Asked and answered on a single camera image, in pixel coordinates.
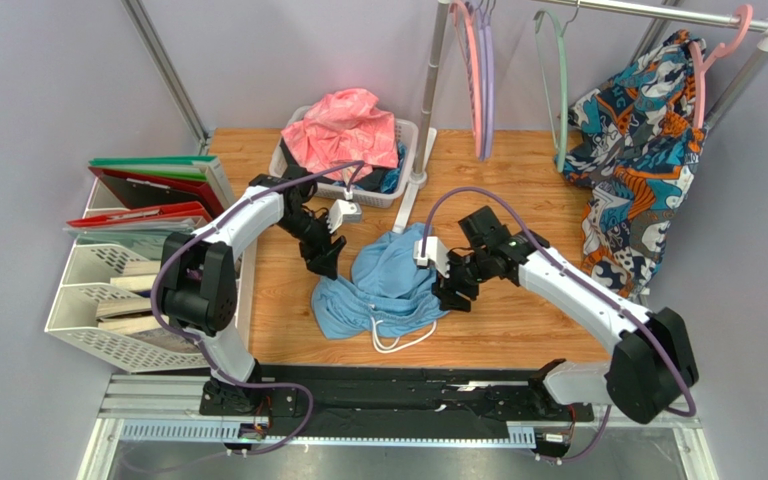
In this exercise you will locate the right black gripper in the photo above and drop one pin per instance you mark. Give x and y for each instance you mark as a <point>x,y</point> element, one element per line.
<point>461,274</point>

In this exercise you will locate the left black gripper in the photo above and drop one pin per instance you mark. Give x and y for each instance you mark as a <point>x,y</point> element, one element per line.
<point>322,257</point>

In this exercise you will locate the light blue shorts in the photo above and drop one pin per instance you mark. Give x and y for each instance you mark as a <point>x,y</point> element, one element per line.
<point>386,296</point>

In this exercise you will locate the mint green hanger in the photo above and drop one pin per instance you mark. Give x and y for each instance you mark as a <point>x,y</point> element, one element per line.
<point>550,36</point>

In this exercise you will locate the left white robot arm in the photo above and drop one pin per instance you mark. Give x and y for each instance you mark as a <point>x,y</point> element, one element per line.
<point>195,293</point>

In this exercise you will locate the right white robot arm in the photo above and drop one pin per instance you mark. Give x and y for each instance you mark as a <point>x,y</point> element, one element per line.
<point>651,363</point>

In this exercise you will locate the colourful patterned shorts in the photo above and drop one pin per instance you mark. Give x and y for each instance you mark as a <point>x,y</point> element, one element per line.
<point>639,155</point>

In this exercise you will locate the purple hanger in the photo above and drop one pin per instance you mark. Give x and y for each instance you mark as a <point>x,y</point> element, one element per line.
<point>482,27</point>

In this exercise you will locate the pink hanger with shorts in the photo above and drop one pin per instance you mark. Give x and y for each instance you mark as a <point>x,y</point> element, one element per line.
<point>702,64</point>

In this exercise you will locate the dark garment in basket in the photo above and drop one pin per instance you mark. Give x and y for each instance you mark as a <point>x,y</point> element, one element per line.
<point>380,180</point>

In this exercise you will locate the dark red folder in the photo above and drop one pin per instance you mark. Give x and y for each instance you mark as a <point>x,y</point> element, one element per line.
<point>136,190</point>

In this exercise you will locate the pink garment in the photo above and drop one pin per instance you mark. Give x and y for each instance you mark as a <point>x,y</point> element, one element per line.
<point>344,126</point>

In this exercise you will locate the red clipboard folder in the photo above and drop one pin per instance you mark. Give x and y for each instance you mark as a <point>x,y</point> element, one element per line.
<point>168,213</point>

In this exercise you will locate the green folder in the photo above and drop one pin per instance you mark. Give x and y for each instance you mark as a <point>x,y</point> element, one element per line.
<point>185,167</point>

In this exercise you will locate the white plastic basket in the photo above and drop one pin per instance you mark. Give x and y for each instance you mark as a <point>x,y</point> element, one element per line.
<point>406,132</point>

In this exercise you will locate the white file organiser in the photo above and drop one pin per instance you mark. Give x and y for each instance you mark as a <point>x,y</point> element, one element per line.
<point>91,264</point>

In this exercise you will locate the metal clothes rack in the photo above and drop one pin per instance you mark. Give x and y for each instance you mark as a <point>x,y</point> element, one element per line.
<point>659,15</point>

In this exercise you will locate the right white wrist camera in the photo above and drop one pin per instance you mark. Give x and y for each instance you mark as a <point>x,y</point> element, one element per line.
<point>431,252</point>

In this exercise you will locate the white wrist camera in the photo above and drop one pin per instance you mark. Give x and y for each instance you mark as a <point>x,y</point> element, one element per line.
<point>344,211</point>
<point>431,252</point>

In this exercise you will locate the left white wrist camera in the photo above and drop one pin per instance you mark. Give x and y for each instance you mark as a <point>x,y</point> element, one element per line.
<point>344,211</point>

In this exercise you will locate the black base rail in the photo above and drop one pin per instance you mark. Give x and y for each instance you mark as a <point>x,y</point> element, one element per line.
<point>390,403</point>

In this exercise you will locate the aluminium frame post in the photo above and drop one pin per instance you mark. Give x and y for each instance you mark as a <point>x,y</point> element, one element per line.
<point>151,38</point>

